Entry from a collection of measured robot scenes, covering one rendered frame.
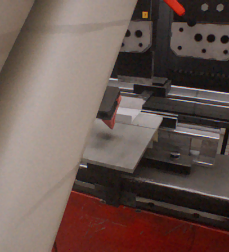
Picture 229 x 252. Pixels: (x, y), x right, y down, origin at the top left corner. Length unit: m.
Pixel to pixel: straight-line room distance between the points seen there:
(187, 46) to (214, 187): 0.35
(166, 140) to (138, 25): 0.32
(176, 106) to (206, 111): 0.11
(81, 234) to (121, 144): 0.46
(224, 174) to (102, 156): 0.36
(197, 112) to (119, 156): 0.50
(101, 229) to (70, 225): 0.12
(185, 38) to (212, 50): 0.07
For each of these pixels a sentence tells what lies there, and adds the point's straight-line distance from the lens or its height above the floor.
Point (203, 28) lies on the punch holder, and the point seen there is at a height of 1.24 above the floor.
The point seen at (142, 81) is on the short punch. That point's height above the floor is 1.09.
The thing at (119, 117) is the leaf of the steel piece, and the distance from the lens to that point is 0.66.
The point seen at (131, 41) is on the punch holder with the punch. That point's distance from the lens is 0.65.
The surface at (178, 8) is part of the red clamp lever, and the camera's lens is 0.58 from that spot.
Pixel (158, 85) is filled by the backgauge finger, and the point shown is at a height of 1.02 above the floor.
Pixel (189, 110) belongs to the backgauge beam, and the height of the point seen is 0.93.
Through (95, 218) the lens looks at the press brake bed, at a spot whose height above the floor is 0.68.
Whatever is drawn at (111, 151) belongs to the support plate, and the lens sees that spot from 0.53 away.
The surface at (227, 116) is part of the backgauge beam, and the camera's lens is 0.96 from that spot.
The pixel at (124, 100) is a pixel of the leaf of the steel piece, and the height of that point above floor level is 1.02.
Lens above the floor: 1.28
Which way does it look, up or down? 26 degrees down
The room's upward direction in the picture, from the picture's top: straight up
